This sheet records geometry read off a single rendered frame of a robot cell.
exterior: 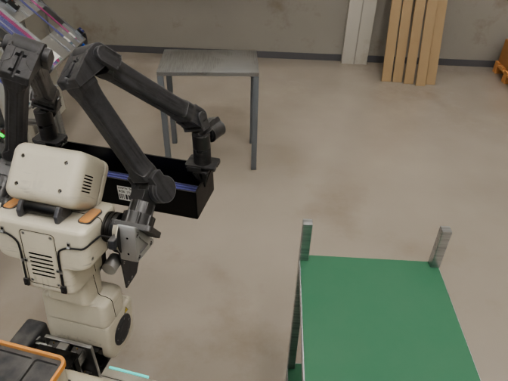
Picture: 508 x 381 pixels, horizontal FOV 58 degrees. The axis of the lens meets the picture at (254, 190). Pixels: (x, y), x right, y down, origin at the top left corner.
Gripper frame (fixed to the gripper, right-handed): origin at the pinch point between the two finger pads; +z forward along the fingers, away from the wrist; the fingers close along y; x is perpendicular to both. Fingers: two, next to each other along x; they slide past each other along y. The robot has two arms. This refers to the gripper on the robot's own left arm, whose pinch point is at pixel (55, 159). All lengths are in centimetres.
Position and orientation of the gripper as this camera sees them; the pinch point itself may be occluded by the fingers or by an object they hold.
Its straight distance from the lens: 182.1
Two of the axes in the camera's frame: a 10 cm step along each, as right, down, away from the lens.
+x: -2.5, 5.7, -7.8
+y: -9.7, -1.7, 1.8
